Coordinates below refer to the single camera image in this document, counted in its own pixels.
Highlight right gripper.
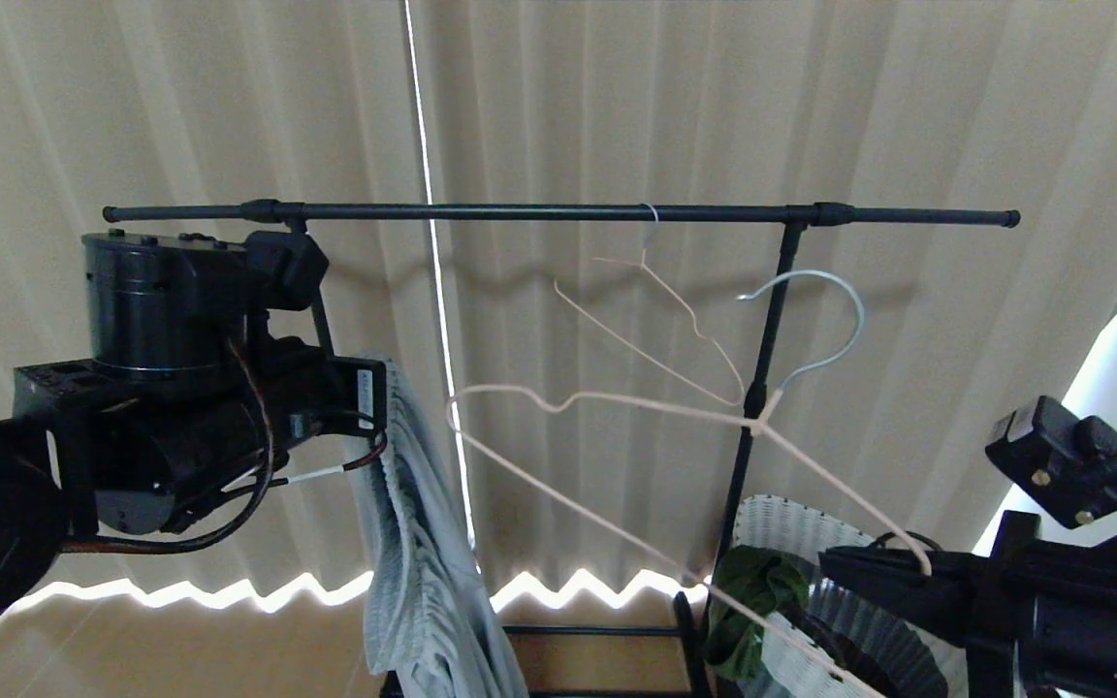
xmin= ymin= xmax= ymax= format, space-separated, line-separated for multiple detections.
xmin=966 ymin=509 xmax=1117 ymax=698

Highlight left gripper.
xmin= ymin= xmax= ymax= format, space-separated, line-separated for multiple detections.
xmin=93 ymin=354 xmax=391 ymax=536

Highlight pale grey shorts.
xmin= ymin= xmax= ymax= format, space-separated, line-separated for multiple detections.
xmin=349 ymin=353 xmax=531 ymax=698

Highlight pink clothes hanger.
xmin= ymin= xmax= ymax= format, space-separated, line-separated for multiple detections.
xmin=446 ymin=269 xmax=935 ymax=698
xmin=553 ymin=203 xmax=748 ymax=409

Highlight black clothes rack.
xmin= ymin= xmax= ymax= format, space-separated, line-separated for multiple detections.
xmin=101 ymin=199 xmax=1023 ymax=698

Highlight white laundry basket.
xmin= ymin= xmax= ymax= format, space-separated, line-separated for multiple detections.
xmin=727 ymin=493 xmax=973 ymax=698

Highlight green garment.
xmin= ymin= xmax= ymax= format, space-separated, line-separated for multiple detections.
xmin=703 ymin=544 xmax=813 ymax=682

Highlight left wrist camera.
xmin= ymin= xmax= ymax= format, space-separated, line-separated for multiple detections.
xmin=241 ymin=229 xmax=332 ymax=313

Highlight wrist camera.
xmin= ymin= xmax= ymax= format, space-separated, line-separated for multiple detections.
xmin=241 ymin=229 xmax=332 ymax=313
xmin=984 ymin=395 xmax=1117 ymax=559

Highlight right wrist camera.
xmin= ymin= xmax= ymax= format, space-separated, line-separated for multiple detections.
xmin=984 ymin=395 xmax=1117 ymax=559

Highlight black cable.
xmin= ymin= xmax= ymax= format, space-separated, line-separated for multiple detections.
xmin=58 ymin=463 xmax=275 ymax=556

